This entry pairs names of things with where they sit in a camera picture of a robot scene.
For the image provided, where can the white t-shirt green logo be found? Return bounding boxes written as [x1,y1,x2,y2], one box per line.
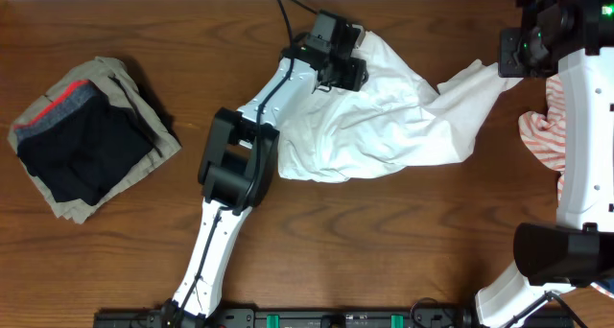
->
[278,32,518,183]

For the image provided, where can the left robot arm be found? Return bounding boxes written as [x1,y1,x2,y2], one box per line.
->
[161,11,368,327]

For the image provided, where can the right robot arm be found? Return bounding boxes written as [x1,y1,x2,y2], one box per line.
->
[458,0,613,327]

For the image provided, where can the pink white striped shirt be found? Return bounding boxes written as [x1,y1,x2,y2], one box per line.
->
[518,75,566,200]

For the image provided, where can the folded khaki garment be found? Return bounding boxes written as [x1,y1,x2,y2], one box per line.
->
[8,57,181,223]

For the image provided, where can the dark blue garment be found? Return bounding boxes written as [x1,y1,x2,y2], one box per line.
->
[591,279,614,298]

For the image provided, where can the folded black garment red waistband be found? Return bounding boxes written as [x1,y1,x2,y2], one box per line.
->
[13,80,154,205]

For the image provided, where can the left black cable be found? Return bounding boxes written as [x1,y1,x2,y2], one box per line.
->
[170,0,320,328]

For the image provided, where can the black cable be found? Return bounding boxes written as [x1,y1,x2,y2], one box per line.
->
[503,292,591,328]
[170,0,320,328]

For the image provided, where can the right black cable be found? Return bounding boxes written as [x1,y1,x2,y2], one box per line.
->
[503,292,591,328]

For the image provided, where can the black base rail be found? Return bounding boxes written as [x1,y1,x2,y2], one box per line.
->
[93,307,576,328]

